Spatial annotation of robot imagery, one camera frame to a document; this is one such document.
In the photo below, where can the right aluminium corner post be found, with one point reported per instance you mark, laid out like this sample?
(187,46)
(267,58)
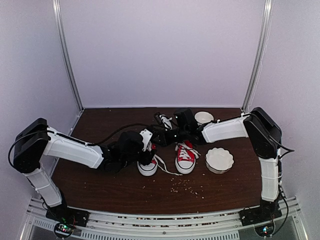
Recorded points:
(261,48)

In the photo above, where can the aluminium corner post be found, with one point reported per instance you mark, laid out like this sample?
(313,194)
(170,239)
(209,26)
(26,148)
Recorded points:
(261,48)
(65,53)

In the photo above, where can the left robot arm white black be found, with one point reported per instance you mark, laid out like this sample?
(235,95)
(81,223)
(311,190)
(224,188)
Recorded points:
(39,139)

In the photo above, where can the red canvas sneaker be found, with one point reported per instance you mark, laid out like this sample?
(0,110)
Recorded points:
(186,157)
(156,163)

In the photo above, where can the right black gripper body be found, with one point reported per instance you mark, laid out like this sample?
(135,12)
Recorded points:
(182,136)

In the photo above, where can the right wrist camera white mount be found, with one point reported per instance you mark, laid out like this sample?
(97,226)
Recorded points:
(164,120)

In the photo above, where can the black bowl white inside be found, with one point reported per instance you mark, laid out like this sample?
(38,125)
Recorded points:
(203,117)

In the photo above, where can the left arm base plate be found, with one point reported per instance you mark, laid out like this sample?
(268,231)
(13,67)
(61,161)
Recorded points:
(72,217)

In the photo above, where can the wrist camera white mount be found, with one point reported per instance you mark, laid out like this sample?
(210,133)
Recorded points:
(164,120)
(146,139)

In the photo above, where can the aluminium front rail frame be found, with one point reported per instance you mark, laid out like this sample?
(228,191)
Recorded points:
(219,225)

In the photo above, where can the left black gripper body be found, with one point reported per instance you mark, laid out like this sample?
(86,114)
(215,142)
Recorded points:
(131,159)

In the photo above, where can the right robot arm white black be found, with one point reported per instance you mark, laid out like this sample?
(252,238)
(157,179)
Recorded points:
(264,134)

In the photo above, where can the left aluminium corner post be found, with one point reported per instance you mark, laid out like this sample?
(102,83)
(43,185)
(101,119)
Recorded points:
(65,53)

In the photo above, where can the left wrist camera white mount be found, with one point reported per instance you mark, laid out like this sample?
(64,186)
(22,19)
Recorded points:
(146,139)

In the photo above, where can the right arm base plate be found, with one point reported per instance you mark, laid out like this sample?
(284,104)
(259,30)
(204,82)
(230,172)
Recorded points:
(257,215)

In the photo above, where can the white scalloped ceramic bowl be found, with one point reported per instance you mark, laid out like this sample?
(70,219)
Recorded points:
(219,160)

